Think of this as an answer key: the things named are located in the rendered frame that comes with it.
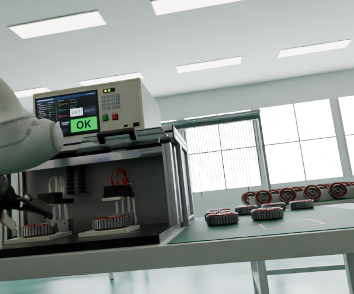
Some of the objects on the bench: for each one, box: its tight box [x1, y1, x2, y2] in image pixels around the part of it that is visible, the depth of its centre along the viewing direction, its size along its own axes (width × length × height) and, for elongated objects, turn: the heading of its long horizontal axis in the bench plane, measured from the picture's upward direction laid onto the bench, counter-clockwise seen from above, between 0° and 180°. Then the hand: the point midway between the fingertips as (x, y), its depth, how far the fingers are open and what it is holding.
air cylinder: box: [55, 218, 74, 233], centre depth 122 cm, size 5×8×6 cm
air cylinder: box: [112, 212, 134, 226], centre depth 119 cm, size 5×8×6 cm
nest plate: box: [4, 231, 72, 244], centre depth 108 cm, size 15×15×1 cm
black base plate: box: [0, 222, 183, 260], centre depth 108 cm, size 47×64×2 cm
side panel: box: [178, 144, 195, 226], centre depth 144 cm, size 28×3×32 cm, turn 140°
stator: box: [20, 223, 58, 237], centre depth 108 cm, size 11×11×4 cm
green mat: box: [166, 206, 354, 244], centre depth 120 cm, size 94×61×1 cm, turn 140°
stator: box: [206, 212, 239, 226], centre depth 116 cm, size 11×11×4 cm
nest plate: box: [78, 225, 140, 237], centre depth 105 cm, size 15×15×1 cm
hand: (32, 223), depth 105 cm, fingers open, 13 cm apart
